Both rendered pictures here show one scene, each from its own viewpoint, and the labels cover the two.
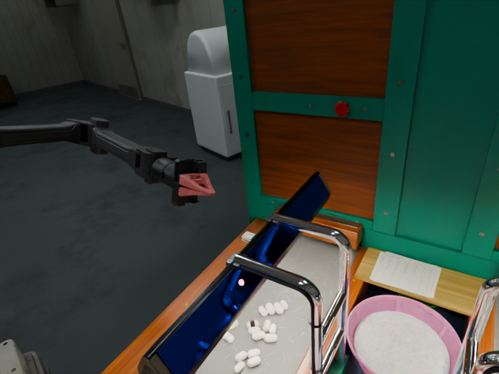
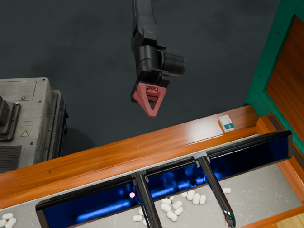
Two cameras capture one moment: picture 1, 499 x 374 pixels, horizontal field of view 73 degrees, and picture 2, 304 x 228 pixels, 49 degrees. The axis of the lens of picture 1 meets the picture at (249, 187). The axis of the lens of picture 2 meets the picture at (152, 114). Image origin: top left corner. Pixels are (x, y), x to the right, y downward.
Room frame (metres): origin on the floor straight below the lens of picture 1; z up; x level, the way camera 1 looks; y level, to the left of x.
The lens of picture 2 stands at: (0.23, -0.18, 1.79)
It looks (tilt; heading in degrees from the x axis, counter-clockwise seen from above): 53 degrees down; 36
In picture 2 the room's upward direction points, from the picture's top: straight up
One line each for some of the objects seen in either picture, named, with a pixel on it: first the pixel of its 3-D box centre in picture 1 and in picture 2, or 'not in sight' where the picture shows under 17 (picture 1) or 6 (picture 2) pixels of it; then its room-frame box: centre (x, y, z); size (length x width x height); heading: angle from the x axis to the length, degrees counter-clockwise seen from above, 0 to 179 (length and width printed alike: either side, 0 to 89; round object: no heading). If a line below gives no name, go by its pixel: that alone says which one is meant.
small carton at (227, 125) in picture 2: (251, 237); (226, 123); (0.98, 0.02, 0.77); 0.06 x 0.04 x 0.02; 54
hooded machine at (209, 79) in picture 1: (224, 93); not in sight; (3.76, 0.16, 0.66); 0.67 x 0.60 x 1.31; 38
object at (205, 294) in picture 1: (260, 248); (172, 173); (0.56, -0.01, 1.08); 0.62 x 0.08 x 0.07; 144
